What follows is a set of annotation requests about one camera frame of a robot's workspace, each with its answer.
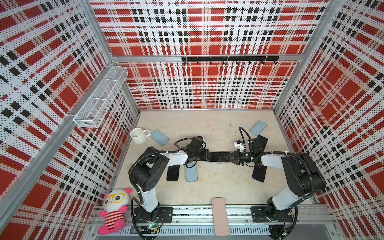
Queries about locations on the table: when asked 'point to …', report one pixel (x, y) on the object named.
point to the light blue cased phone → (191, 173)
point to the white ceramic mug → (139, 136)
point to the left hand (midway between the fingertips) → (208, 158)
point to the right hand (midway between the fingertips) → (226, 160)
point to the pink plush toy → (115, 204)
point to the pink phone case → (220, 216)
